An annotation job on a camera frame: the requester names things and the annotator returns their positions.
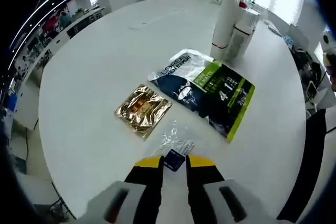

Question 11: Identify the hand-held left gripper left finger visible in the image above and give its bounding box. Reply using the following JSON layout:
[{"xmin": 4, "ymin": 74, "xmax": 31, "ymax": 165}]
[{"xmin": 76, "ymin": 154, "xmax": 165, "ymax": 224}]

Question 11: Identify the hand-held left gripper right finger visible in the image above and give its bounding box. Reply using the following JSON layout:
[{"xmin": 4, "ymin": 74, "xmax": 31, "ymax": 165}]
[{"xmin": 185, "ymin": 153, "xmax": 276, "ymax": 224}]

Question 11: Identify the small clear skincare sachet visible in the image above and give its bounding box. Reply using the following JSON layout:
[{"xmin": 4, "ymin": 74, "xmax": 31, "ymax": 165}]
[{"xmin": 151, "ymin": 119, "xmax": 197, "ymax": 173}]

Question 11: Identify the gold skincare sachet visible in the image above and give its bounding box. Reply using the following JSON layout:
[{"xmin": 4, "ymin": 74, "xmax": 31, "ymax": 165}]
[{"xmin": 114, "ymin": 83, "xmax": 173, "ymax": 142}]

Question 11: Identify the black green skincare sachet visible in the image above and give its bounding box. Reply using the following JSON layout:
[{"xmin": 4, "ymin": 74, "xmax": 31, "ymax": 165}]
[{"xmin": 147, "ymin": 48, "xmax": 256, "ymax": 143}]

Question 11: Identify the tall white skincare tube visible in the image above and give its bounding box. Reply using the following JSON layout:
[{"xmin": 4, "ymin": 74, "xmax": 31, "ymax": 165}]
[{"xmin": 209, "ymin": 0, "xmax": 244, "ymax": 57}]

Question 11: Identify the blue box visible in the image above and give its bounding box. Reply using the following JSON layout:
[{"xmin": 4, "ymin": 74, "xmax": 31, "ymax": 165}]
[{"xmin": 7, "ymin": 94, "xmax": 18, "ymax": 112}]

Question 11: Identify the long white office desk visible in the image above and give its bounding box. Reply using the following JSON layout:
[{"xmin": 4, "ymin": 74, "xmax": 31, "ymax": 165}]
[{"xmin": 62, "ymin": 6, "xmax": 106, "ymax": 38}]

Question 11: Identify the red banner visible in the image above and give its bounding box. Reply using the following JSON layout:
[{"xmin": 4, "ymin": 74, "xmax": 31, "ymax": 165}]
[{"xmin": 43, "ymin": 16, "xmax": 60, "ymax": 32}]

